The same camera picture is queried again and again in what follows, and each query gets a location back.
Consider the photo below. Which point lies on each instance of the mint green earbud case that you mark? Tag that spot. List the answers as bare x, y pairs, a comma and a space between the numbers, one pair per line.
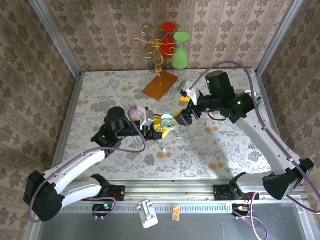
168, 124

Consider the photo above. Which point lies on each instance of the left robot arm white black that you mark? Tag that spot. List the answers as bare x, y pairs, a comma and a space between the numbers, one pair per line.
75, 165

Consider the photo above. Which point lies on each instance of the leaf pattern bowl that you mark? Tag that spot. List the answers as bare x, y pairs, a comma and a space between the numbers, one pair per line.
258, 98

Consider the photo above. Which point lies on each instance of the green wine glass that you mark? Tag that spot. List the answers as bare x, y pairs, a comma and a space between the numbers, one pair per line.
179, 60

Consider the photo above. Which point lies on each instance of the red wine glass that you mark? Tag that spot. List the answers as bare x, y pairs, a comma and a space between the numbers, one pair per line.
168, 26

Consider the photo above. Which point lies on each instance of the small orange tag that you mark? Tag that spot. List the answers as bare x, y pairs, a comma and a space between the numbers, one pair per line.
176, 213

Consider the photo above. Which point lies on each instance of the grey metal sheet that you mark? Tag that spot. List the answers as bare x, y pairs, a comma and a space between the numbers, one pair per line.
212, 227

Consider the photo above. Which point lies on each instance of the aluminium table edge rail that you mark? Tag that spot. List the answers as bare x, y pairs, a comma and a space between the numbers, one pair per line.
71, 107
265, 93

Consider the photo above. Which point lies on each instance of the long aluminium mounting rail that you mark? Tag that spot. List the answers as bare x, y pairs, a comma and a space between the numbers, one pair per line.
170, 191

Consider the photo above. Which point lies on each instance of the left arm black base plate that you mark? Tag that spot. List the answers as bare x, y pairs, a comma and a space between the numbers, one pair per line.
118, 192

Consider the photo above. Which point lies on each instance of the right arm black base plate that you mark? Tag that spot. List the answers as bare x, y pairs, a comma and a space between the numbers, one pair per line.
220, 192

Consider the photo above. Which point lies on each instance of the white plastic bracket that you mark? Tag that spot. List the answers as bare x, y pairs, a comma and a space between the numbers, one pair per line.
147, 215

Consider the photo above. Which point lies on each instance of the aluminium frame post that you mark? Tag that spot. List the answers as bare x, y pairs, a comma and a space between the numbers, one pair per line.
278, 37
55, 37

